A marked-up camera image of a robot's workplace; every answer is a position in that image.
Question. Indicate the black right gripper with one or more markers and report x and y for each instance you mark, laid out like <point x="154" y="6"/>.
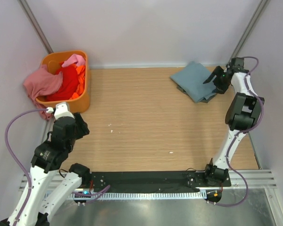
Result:
<point x="220" y="89"/>

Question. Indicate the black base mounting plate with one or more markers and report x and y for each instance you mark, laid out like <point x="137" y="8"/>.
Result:
<point x="150" y="182"/>

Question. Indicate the light blue t shirt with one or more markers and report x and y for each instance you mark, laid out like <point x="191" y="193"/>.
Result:
<point x="191" y="79"/>

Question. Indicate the light pink t shirt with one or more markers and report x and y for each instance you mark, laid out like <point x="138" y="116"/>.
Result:
<point x="76" y="59"/>

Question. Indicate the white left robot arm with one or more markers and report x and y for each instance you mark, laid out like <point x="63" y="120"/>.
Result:
<point x="34" y="208"/>

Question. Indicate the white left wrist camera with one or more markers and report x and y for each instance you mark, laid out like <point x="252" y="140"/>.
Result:
<point x="61" y="110"/>

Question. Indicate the orange t shirt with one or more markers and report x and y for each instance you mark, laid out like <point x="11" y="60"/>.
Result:
<point x="81" y="79"/>

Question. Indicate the orange plastic basket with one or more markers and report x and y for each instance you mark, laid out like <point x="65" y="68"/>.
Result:
<point x="54" y="62"/>

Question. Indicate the slotted grey cable duct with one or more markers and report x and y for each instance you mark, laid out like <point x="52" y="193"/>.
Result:
<point x="156" y="196"/>

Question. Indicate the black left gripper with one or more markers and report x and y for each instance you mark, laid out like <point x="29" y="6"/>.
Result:
<point x="81" y="125"/>

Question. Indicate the red t shirt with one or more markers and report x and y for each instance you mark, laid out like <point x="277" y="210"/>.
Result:
<point x="70" y="83"/>

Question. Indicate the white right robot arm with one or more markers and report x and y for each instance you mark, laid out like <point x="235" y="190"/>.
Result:
<point x="244" y="114"/>

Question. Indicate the grey t shirt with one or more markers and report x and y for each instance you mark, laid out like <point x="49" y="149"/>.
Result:
<point x="203" y="100"/>

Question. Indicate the aluminium frame rail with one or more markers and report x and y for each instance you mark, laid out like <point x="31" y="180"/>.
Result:
<point x="256" y="178"/>

